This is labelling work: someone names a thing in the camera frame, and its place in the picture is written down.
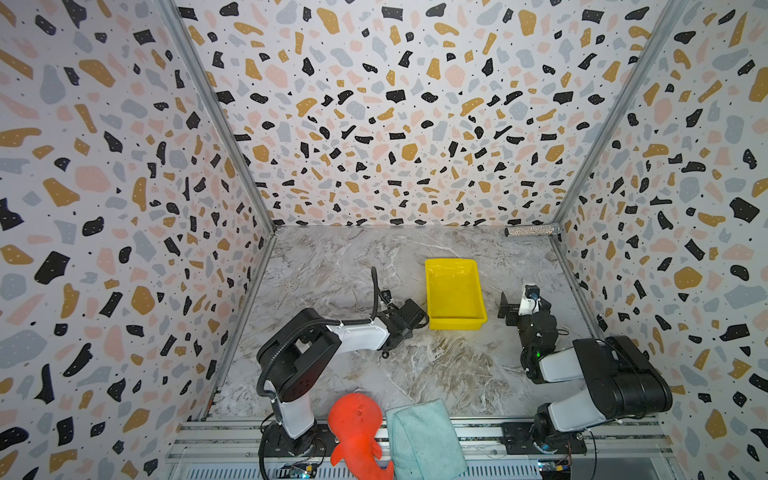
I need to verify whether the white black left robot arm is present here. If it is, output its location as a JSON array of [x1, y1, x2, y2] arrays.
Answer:
[[256, 299, 428, 457]]

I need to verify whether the glittery silver cylinder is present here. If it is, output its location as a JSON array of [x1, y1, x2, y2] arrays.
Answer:
[[504, 224, 562, 237]]

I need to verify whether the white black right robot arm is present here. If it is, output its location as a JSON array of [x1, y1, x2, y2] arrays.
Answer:
[[499, 284, 673, 453]]

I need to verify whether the aluminium corner post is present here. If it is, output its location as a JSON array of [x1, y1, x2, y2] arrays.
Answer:
[[155, 0, 277, 234], [552, 0, 688, 235]]

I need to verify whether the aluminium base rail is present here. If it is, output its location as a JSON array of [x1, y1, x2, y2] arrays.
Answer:
[[161, 416, 685, 479]]

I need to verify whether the aluminium corner post left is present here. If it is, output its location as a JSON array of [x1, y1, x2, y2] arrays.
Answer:
[[155, 0, 277, 234]]

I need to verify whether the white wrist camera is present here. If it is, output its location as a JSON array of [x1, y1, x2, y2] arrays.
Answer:
[[518, 284, 541, 316]]

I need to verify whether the aluminium corner post right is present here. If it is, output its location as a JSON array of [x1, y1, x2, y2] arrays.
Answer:
[[552, 0, 688, 235]]

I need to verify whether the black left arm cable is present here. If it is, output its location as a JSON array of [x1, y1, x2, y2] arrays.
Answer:
[[256, 266, 394, 397]]

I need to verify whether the red plush toy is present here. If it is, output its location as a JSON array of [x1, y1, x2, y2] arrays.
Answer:
[[328, 393, 395, 480]]

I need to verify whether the yellow plastic bin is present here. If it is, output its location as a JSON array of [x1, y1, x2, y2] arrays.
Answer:
[[425, 258, 488, 331]]

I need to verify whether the teal folded cloth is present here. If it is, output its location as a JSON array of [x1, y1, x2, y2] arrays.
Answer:
[[386, 399, 467, 479]]

